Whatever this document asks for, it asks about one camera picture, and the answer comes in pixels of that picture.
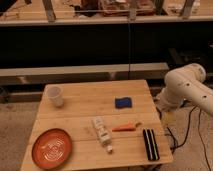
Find white plastic bottle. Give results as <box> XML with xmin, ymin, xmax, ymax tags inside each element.
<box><xmin>92</xmin><ymin>117</ymin><xmax>113</xmax><ymax>154</ymax></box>

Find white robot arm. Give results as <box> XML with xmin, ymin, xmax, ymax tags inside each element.
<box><xmin>156</xmin><ymin>63</ymin><xmax>213</xmax><ymax>126</ymax></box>

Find orange ceramic bowl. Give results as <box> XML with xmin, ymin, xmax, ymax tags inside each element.
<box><xmin>31</xmin><ymin>128</ymin><xmax>72</xmax><ymax>170</ymax></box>

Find black and white striped block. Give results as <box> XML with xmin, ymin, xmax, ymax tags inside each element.
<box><xmin>143</xmin><ymin>129</ymin><xmax>160</xmax><ymax>161</ymax></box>

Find orange carrot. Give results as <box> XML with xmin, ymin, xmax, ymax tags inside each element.
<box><xmin>112</xmin><ymin>122</ymin><xmax>141</xmax><ymax>132</ymax></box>

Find blue sponge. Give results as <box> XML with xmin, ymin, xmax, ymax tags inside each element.
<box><xmin>115</xmin><ymin>97</ymin><xmax>132</xmax><ymax>108</ymax></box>

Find wooden table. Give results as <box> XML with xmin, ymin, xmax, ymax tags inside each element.
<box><xmin>21</xmin><ymin>80</ymin><xmax>173</xmax><ymax>171</ymax></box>

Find translucent plastic cup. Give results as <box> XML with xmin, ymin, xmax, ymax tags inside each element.
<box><xmin>46</xmin><ymin>86</ymin><xmax>64</xmax><ymax>107</ymax></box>

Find black floor cables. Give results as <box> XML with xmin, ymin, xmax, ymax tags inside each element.
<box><xmin>156</xmin><ymin>104</ymin><xmax>212</xmax><ymax>171</ymax></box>

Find grey metal bench rail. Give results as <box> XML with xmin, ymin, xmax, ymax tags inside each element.
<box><xmin>0</xmin><ymin>62</ymin><xmax>169</xmax><ymax>86</ymax></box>

